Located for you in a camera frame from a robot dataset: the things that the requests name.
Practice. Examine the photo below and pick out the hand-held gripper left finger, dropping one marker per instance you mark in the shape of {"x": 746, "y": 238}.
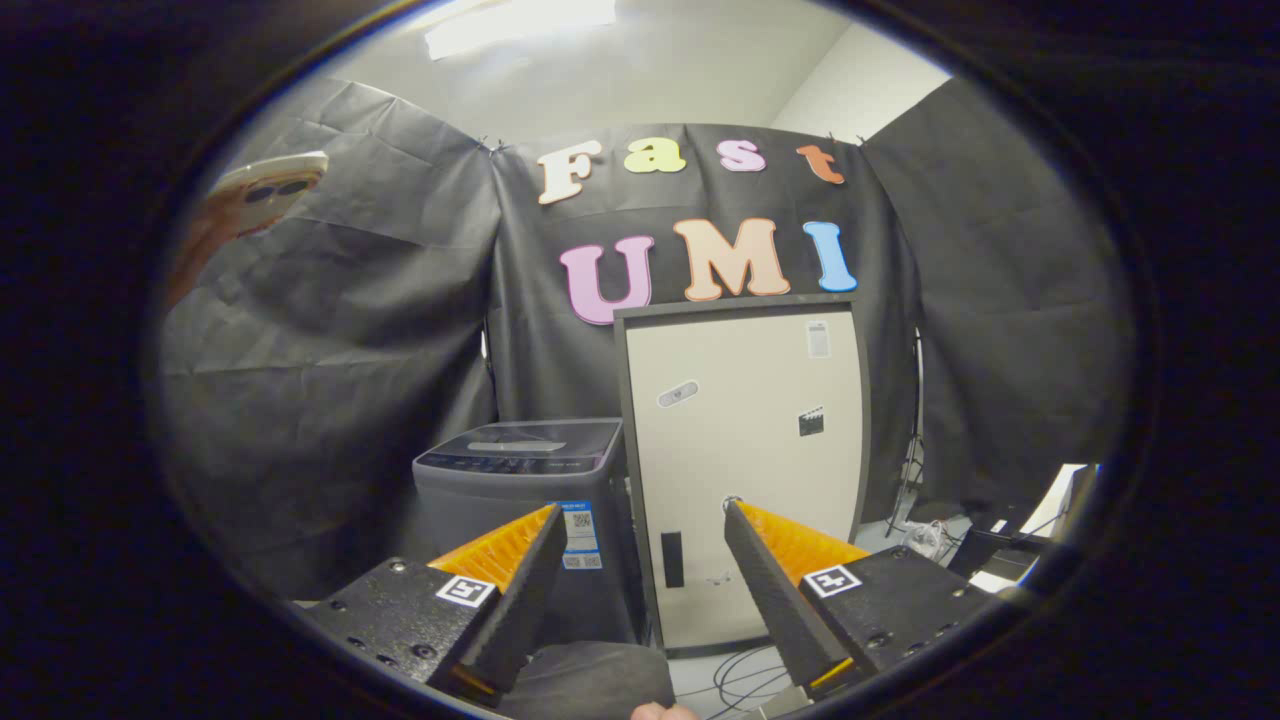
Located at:
{"x": 515, "y": 625}

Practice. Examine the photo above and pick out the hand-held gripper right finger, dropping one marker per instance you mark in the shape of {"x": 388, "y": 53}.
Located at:
{"x": 780, "y": 610}

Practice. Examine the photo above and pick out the grey washing machine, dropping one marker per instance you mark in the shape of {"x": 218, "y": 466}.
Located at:
{"x": 490, "y": 520}

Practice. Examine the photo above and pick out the dark washing machine lid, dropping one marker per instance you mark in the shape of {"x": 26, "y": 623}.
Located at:
{"x": 540, "y": 435}

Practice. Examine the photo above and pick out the white smartphone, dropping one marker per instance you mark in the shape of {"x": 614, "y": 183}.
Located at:
{"x": 265, "y": 190}

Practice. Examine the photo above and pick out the person's dark trouser leg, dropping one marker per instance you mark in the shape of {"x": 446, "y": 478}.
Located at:
{"x": 590, "y": 680}

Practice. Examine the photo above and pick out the black flat device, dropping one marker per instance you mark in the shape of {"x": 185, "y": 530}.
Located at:
{"x": 985, "y": 545}

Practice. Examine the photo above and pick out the white board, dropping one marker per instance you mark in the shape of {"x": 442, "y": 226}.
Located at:
{"x": 1060, "y": 490}

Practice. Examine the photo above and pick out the black backdrop cloth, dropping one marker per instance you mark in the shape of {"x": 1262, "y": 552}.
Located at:
{"x": 330, "y": 330}

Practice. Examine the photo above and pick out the cream cabinet with dark frame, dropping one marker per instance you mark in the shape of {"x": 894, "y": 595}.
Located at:
{"x": 740, "y": 470}

